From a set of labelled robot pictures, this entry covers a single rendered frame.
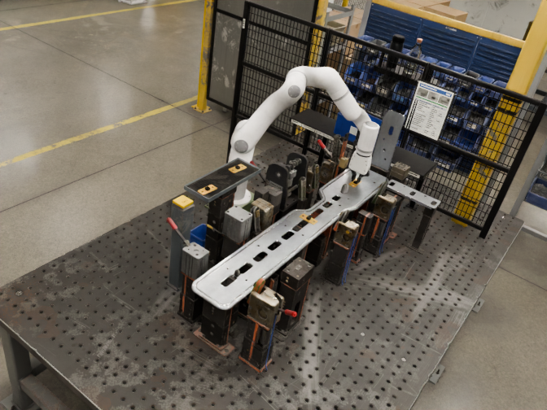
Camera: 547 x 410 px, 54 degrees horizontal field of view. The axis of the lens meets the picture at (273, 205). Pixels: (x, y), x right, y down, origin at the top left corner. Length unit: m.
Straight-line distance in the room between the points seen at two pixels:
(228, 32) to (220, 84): 0.53
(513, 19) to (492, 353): 6.21
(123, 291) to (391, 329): 1.20
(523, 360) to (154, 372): 2.41
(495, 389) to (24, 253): 3.01
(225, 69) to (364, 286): 3.22
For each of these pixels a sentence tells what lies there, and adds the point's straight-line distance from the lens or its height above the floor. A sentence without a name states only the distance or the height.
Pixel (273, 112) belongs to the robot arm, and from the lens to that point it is 2.61.
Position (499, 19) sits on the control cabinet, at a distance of 9.07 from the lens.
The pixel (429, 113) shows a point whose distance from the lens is 3.15.
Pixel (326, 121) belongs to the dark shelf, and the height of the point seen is 1.03.
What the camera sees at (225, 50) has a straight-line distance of 5.31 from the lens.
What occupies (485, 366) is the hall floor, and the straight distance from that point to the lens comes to 3.60.
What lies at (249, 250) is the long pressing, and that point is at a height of 1.00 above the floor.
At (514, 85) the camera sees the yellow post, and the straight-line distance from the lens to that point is 3.03.
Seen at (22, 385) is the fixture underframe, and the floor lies 0.22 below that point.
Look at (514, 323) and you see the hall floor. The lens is 4.01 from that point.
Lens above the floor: 2.40
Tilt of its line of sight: 34 degrees down
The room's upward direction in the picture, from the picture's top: 10 degrees clockwise
